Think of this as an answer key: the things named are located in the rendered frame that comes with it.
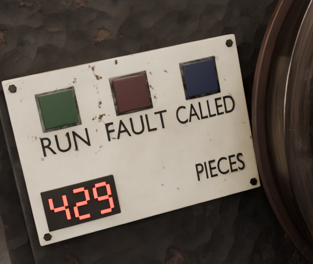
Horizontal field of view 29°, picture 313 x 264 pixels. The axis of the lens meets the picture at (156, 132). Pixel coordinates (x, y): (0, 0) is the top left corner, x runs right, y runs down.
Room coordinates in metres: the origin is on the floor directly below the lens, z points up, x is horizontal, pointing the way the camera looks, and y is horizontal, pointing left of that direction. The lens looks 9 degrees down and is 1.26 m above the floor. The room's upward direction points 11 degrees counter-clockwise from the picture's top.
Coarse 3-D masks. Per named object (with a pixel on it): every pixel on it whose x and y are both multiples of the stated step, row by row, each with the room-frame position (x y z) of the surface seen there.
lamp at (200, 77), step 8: (184, 64) 0.66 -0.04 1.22; (192, 64) 0.66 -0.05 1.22; (200, 64) 0.67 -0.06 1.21; (208, 64) 0.67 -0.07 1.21; (184, 72) 0.66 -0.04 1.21; (192, 72) 0.66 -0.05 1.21; (200, 72) 0.66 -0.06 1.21; (208, 72) 0.67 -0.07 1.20; (192, 80) 0.66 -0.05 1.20; (200, 80) 0.66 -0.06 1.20; (208, 80) 0.67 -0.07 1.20; (216, 80) 0.67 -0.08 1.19; (192, 88) 0.66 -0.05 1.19; (200, 88) 0.66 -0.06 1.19; (208, 88) 0.67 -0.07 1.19; (216, 88) 0.67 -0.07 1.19
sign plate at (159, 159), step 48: (192, 48) 0.67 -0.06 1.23; (96, 96) 0.64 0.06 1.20; (192, 96) 0.66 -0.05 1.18; (240, 96) 0.68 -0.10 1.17; (48, 144) 0.63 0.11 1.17; (96, 144) 0.64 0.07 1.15; (144, 144) 0.65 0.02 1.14; (192, 144) 0.66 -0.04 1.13; (240, 144) 0.68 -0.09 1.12; (48, 192) 0.62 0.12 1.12; (144, 192) 0.65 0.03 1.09; (192, 192) 0.66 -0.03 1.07; (48, 240) 0.62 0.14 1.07
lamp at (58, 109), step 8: (40, 96) 0.62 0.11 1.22; (48, 96) 0.63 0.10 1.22; (56, 96) 0.63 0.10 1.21; (64, 96) 0.63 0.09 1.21; (72, 96) 0.63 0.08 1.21; (40, 104) 0.62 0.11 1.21; (48, 104) 0.63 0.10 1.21; (56, 104) 0.63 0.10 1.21; (64, 104) 0.63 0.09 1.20; (72, 104) 0.63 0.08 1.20; (48, 112) 0.63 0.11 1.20; (56, 112) 0.63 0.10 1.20; (64, 112) 0.63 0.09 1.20; (72, 112) 0.63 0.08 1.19; (48, 120) 0.62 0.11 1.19; (56, 120) 0.63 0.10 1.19; (64, 120) 0.63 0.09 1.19; (72, 120) 0.63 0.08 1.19; (48, 128) 0.62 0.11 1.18
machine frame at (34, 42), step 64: (0, 0) 0.64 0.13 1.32; (64, 0) 0.66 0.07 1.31; (128, 0) 0.68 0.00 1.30; (192, 0) 0.69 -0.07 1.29; (256, 0) 0.71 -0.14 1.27; (0, 64) 0.64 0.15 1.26; (64, 64) 0.66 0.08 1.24; (0, 128) 0.72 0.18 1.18; (0, 192) 0.71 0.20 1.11; (256, 192) 0.70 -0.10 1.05; (64, 256) 0.65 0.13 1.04; (128, 256) 0.66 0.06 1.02; (192, 256) 0.68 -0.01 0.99; (256, 256) 0.70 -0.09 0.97
